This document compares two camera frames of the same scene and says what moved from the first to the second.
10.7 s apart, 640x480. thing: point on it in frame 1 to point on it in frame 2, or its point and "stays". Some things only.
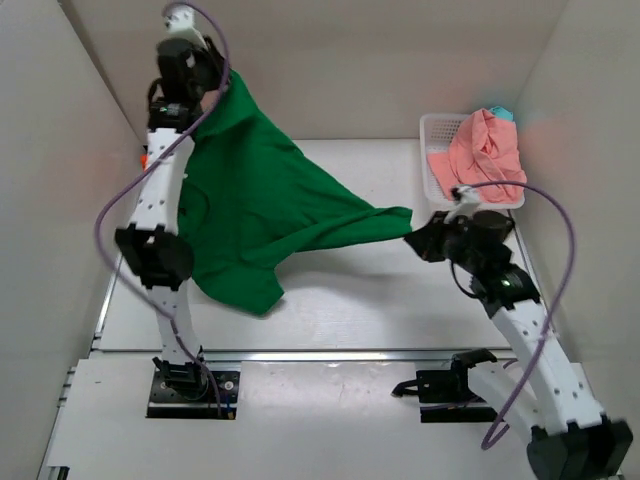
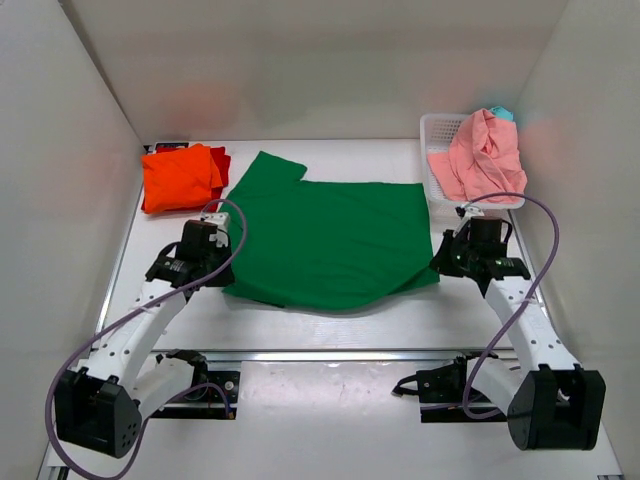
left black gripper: x=211 y=51 to x=227 y=277
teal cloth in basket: x=501 y=113 stays
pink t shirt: x=484 y=149 stays
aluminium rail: x=154 y=356 stays
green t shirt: x=251 y=196 to x=326 y=245
